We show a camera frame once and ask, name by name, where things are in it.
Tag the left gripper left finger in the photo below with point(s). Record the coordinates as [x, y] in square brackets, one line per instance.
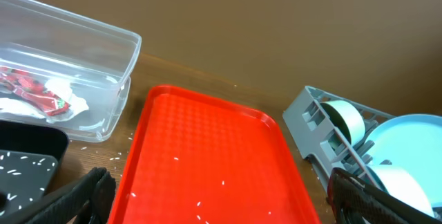
[88, 200]

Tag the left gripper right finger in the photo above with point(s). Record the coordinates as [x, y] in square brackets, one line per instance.
[355, 201]

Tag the light blue rice bowl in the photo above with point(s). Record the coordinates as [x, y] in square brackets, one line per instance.
[401, 185]

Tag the green bowl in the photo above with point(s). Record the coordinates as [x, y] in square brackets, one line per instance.
[346, 118]

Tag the light blue plate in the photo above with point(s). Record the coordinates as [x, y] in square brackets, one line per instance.
[412, 142]

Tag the white paper scrap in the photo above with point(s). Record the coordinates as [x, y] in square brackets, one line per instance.
[62, 89]

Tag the white tissue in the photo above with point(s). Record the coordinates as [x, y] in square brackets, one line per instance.
[21, 108]

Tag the red snack wrapper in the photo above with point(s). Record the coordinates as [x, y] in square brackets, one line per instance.
[22, 84]

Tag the grey dishwasher rack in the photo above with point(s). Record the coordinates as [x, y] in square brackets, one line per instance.
[322, 143]

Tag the black waste tray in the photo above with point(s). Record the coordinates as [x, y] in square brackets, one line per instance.
[30, 157]

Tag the clear plastic waste bin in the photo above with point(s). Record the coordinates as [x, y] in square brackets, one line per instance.
[97, 59]

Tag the red serving tray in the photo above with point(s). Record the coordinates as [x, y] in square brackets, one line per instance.
[200, 159]

